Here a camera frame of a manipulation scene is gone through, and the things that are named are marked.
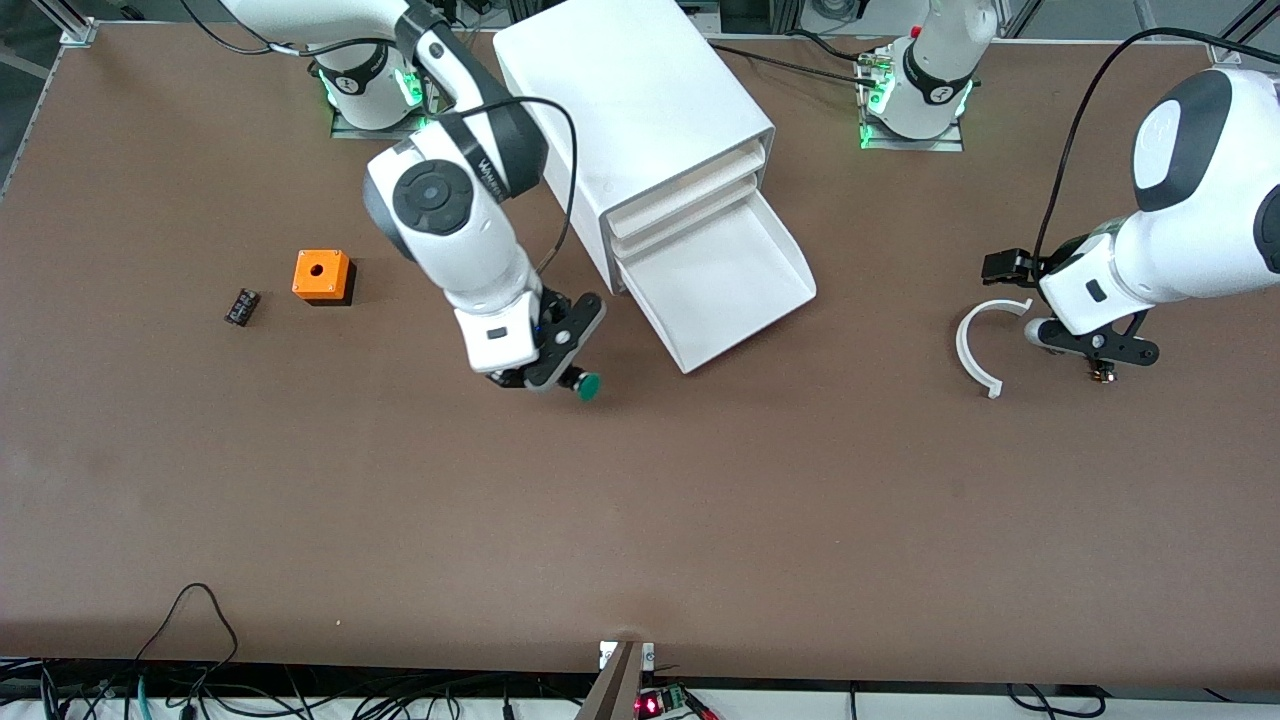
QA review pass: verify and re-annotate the white lowest drawer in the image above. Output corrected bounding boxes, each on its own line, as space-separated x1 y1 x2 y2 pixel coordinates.
618 190 818 374

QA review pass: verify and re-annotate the white middle drawer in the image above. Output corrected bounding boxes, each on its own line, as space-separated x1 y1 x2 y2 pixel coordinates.
608 172 766 263

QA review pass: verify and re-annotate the white highest drawer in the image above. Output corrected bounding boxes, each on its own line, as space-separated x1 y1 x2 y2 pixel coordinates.
603 140 766 239

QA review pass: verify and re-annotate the white drawer cabinet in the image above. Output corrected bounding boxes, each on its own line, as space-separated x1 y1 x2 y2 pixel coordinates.
492 0 776 296

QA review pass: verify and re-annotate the white curved plastic arc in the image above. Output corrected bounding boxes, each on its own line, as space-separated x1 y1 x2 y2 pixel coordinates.
955 298 1034 399

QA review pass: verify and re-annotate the orange box with hole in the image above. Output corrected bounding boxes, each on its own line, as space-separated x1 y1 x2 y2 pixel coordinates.
292 249 357 307

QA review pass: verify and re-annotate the aluminium profile corner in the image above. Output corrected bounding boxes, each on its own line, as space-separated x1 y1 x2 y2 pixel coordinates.
32 0 98 46
1208 0 1280 69

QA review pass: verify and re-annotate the green circuit board red led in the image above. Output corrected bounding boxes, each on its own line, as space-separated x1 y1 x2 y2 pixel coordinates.
635 684 691 719

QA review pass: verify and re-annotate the black left cable connector block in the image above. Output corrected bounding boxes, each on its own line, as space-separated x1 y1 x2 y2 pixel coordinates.
982 248 1049 288

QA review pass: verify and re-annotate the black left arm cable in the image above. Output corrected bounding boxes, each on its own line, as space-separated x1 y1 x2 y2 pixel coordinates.
1030 27 1280 261

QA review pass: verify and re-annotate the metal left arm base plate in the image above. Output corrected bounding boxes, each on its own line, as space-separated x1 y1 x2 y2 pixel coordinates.
858 55 966 153

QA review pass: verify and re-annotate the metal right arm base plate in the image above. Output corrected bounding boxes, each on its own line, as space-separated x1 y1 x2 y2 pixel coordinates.
330 40 443 141

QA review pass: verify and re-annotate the grey camera pole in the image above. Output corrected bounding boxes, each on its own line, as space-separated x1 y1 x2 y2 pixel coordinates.
575 640 644 720

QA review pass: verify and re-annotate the black cable bundle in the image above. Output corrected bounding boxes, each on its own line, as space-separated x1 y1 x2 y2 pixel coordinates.
0 655 591 720

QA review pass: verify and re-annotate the black cable to base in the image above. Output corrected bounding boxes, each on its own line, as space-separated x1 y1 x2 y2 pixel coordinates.
700 40 886 81

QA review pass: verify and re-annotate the black looped cable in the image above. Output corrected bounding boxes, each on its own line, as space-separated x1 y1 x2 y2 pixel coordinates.
135 583 239 691

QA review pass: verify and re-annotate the black curved cable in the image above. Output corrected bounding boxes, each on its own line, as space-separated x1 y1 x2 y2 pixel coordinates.
1005 683 1106 719

